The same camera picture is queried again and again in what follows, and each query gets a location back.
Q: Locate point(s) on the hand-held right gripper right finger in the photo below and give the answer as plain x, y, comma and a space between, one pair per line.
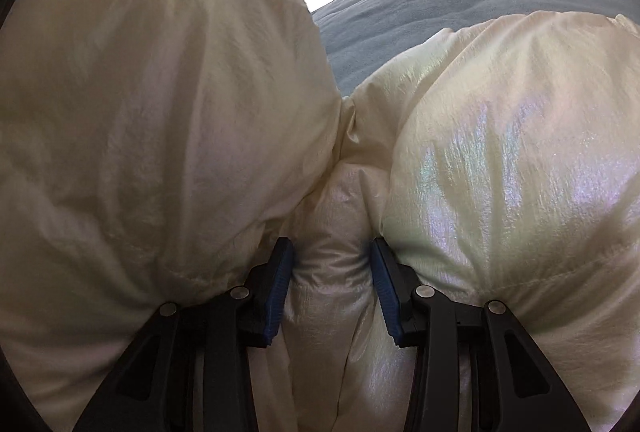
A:
387, 292

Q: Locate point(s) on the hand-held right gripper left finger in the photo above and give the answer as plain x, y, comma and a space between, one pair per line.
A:
277, 282

